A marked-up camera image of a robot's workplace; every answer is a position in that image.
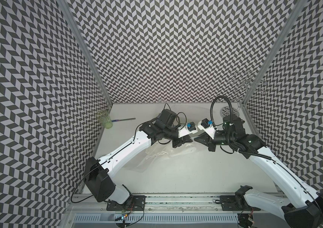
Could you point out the aluminium front rail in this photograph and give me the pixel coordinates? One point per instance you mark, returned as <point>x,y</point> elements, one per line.
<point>196,202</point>

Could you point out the purple handled utensil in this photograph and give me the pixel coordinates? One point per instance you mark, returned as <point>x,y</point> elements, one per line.
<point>126,119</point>

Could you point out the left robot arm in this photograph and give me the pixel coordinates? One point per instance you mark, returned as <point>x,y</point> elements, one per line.
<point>99,172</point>

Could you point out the chrome wire mug stand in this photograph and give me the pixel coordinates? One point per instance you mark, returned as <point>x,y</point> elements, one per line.
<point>242,81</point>

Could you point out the green glass cup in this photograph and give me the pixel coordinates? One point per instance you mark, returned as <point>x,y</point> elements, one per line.
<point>104,119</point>

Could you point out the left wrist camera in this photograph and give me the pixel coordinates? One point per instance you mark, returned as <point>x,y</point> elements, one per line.
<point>189,128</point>

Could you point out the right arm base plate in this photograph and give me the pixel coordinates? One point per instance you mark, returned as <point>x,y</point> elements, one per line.
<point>233,203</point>

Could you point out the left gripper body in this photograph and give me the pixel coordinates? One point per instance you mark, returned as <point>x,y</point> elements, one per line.
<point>170,133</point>

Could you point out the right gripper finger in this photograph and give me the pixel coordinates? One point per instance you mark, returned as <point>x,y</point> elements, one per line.
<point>203,139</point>
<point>211,147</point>

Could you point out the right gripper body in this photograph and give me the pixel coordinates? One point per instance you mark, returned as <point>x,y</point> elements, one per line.
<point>224,137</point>

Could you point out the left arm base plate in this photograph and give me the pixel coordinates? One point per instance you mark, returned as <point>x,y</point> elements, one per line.
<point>133,203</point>

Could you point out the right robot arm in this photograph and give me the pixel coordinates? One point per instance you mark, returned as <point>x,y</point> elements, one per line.
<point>303,205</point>

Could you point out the clear plastic vacuum bag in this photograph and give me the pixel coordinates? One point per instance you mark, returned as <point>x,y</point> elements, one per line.
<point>163,151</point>

